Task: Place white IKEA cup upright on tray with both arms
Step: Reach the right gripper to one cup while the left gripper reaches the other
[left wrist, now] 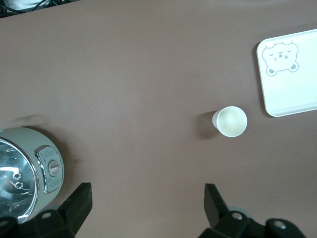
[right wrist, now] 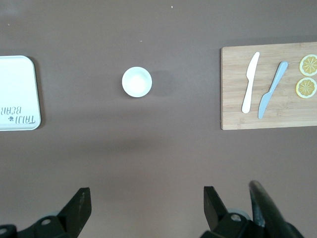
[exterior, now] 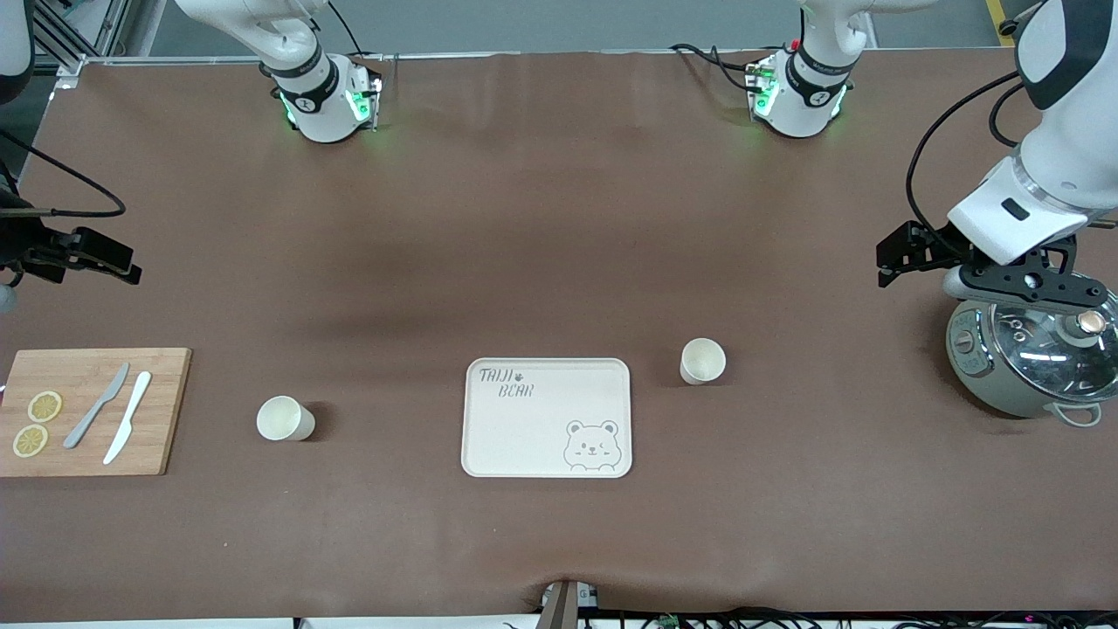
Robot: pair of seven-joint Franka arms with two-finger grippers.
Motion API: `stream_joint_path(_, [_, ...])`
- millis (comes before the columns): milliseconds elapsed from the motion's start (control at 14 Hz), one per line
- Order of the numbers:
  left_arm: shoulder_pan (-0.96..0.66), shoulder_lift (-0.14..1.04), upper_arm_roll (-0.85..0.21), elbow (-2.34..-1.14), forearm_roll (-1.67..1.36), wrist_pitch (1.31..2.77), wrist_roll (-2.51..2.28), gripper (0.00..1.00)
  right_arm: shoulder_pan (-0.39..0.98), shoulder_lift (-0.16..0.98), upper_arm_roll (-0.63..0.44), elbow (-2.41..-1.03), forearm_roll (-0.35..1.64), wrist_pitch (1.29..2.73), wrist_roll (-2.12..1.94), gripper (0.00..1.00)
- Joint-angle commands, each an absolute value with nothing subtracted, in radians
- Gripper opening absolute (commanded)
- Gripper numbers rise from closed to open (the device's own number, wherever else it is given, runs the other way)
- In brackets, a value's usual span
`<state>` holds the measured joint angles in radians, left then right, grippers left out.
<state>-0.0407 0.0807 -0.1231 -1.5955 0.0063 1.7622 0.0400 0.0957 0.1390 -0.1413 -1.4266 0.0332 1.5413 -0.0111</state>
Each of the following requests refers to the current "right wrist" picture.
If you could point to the bamboo cutting board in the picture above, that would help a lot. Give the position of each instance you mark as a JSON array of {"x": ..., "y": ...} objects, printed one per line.
[{"x": 232, "y": 74}]

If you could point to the grey plastic knife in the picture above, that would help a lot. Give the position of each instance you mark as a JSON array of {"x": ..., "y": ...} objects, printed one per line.
[{"x": 275, "y": 81}]

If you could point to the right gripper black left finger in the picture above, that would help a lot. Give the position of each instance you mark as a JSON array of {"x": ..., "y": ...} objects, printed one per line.
[{"x": 74, "y": 210}]

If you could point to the brown table mat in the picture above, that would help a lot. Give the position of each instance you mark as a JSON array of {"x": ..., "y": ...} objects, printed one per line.
[{"x": 148, "y": 148}]

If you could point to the cream bear print tray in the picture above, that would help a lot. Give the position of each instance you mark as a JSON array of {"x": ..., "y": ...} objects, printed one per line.
[{"x": 17, "y": 86}]

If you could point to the white plastic knife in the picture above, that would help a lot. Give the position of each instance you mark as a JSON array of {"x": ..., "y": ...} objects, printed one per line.
[{"x": 251, "y": 74}]

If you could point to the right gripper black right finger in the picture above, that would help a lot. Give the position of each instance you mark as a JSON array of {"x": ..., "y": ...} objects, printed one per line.
[{"x": 216, "y": 213}]

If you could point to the white IKEA cup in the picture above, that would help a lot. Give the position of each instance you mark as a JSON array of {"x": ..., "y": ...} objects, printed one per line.
[{"x": 137, "y": 81}]

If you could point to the yellow lemon slice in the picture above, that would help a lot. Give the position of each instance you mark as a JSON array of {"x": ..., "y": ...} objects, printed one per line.
[
  {"x": 306, "y": 88},
  {"x": 309, "y": 65}
]

